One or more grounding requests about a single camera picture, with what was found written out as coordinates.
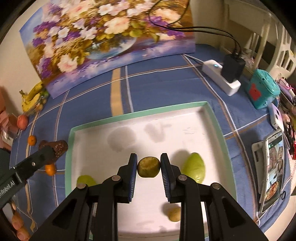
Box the orange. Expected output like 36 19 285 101
27 135 37 146
44 163 57 176

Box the small brown kiwi fruit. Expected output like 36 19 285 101
168 206 181 222

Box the elongated dark brown date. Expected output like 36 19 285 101
39 140 68 164

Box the small tan longan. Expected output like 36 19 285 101
137 157 161 178

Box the person left hand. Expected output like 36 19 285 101
11 201 31 241

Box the smartphone with video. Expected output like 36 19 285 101
259 129 285 213

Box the red apple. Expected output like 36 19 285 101
16 114 29 131

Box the white tray green rim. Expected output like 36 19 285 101
65 101 236 240

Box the white phone stand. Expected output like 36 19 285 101
251 141 266 212

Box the yellow banana bunch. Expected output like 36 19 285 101
19 82 44 113

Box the small white device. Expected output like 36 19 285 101
268 103 284 131

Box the teal toy box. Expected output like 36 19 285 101
245 69 280 109

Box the blue plaid tablecloth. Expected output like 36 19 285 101
9 44 292 241

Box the white power strip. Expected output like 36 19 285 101
202 60 241 96

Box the flower painting canvas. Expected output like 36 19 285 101
20 1 195 98

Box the black power adapter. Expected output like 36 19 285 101
221 54 246 83

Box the white lattice chair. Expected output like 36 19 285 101
223 1 295 79

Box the black cable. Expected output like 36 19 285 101
147 0 242 56

